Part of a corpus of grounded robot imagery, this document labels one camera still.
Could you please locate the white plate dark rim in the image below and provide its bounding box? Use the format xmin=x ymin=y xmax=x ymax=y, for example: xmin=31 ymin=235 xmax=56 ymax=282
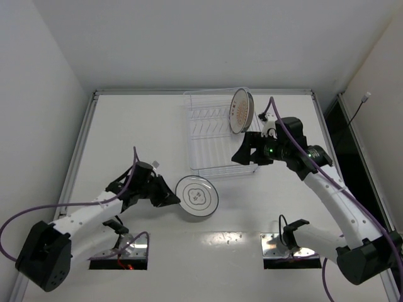
xmin=175 ymin=176 xmax=219 ymax=218

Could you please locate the orange sunburst plate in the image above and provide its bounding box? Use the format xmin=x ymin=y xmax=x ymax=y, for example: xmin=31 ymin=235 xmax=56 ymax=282
xmin=229 ymin=88 xmax=254 ymax=135

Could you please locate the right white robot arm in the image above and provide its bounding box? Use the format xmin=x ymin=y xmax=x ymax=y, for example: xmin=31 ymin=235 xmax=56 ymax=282
xmin=232 ymin=117 xmax=402 ymax=285

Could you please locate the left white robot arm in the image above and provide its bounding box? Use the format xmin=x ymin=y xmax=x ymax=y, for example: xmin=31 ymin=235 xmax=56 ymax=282
xmin=15 ymin=162 xmax=180 ymax=292

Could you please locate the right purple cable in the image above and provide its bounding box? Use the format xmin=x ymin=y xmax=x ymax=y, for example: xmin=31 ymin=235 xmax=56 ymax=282
xmin=264 ymin=96 xmax=403 ymax=302

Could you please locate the purple cable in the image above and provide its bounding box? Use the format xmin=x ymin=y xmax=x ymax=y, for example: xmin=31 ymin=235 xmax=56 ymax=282
xmin=0 ymin=146 xmax=150 ymax=262
xmin=264 ymin=96 xmax=403 ymax=302

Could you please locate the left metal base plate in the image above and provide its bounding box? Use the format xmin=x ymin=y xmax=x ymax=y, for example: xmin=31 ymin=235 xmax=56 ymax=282
xmin=90 ymin=232 xmax=150 ymax=260

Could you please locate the metal base plate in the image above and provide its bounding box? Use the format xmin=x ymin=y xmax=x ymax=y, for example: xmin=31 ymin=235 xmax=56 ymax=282
xmin=260 ymin=233 xmax=320 ymax=260
xmin=90 ymin=232 xmax=150 ymax=260

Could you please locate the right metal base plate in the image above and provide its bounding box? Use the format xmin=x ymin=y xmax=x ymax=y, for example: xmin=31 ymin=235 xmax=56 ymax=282
xmin=260 ymin=233 xmax=320 ymax=260

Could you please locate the black wall cable white plug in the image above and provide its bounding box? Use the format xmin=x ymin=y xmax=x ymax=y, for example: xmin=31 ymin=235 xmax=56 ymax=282
xmin=347 ymin=92 xmax=371 ymax=127

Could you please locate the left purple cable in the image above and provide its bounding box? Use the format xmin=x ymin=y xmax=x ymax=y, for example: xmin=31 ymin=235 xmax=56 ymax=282
xmin=0 ymin=146 xmax=150 ymax=262

